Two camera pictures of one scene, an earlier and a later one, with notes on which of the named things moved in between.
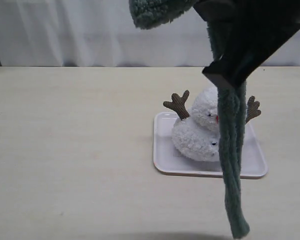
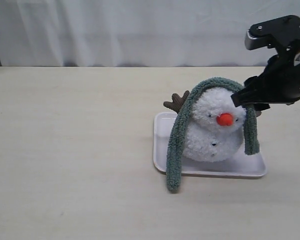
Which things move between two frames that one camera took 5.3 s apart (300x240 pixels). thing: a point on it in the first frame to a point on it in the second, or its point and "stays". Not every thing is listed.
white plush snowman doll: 195,136 stays
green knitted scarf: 232,106 to 178,125
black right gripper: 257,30 to 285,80
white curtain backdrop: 104,33 stays
